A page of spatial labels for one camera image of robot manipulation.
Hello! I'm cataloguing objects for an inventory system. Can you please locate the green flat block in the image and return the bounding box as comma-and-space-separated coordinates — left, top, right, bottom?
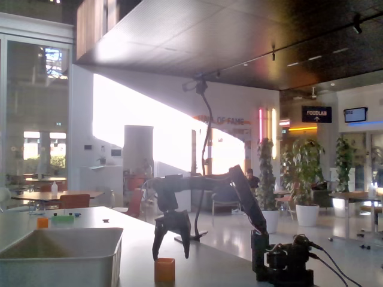
50, 214, 75, 223

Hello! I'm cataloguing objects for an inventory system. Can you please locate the white plastic bin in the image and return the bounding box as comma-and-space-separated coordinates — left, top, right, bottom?
0, 227, 124, 287

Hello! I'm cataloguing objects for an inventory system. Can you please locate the red cafe chair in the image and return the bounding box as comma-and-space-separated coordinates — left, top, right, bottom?
115, 187, 146, 218

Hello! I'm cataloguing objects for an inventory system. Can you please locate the seated person in dark shirt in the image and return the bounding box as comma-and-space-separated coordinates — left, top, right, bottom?
245, 169, 261, 189

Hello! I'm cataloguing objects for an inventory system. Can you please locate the orange cafe chair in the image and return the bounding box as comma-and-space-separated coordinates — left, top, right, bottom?
59, 193, 90, 209

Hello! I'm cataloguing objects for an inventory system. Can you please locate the tall climbing potted plant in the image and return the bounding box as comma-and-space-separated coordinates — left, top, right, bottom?
256, 137, 281, 234

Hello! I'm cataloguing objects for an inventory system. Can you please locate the wooden cafe table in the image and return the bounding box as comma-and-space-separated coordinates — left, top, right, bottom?
11, 190, 105, 215

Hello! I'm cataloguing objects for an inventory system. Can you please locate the white tube light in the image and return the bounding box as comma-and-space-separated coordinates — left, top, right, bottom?
271, 107, 278, 160

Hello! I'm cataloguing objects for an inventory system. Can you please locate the bushy potted plant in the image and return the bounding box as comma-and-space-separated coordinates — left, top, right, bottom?
281, 136, 327, 227

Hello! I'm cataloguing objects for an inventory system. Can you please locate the wooden table with metal legs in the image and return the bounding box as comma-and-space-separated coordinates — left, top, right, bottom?
329, 191, 383, 249

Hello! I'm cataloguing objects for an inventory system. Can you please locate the slim potted plant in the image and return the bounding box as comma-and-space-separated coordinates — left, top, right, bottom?
334, 136, 357, 193

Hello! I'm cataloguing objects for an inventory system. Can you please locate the black foodlab sign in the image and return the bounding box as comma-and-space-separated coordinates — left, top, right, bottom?
301, 105, 333, 124

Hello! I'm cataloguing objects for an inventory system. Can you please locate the black gooseneck clamp mount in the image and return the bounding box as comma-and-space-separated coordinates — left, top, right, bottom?
174, 89, 216, 243

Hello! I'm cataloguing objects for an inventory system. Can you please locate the grey metal frame armchair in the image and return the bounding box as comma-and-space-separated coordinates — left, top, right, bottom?
211, 191, 242, 224

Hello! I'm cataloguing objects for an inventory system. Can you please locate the phone in gooseneck mount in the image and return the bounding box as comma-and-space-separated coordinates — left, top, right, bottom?
181, 78, 209, 94

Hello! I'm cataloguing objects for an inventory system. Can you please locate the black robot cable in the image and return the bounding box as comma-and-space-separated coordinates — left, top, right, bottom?
309, 241, 363, 287
309, 253, 350, 287

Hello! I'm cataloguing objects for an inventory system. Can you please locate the wall mounted monitor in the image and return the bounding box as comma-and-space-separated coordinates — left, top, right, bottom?
343, 106, 368, 123

